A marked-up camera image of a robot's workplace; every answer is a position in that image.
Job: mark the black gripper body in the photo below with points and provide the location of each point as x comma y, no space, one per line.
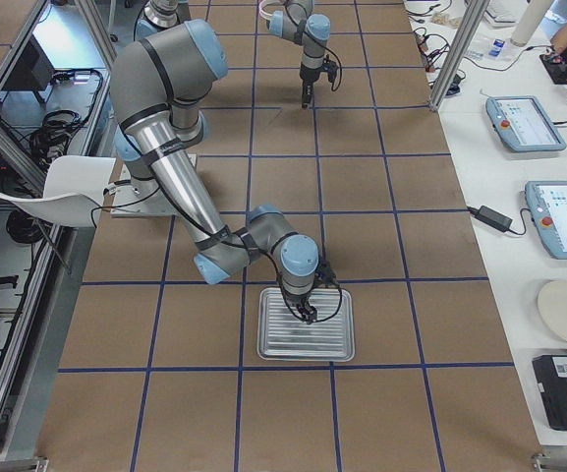
308,81
299,301

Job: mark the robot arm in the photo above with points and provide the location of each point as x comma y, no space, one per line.
157,84
298,23

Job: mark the silver ribbed metal tray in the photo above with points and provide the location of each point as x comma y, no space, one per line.
281,336

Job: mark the white curved plastic part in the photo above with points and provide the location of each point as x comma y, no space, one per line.
262,10

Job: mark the black power adapter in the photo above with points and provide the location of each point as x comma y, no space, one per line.
491,218

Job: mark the far blue teach pendant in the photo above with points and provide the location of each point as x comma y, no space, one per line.
522,124

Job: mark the blue teach pendant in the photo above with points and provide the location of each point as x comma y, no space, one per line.
522,124
547,202

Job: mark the white chair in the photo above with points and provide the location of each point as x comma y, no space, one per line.
74,185

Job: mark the near blue teach pendant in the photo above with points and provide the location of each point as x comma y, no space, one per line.
547,202

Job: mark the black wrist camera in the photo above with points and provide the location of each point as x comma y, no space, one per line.
325,276

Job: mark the aluminium frame post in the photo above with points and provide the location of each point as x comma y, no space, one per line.
462,39

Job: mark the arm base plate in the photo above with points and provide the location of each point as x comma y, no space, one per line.
135,206

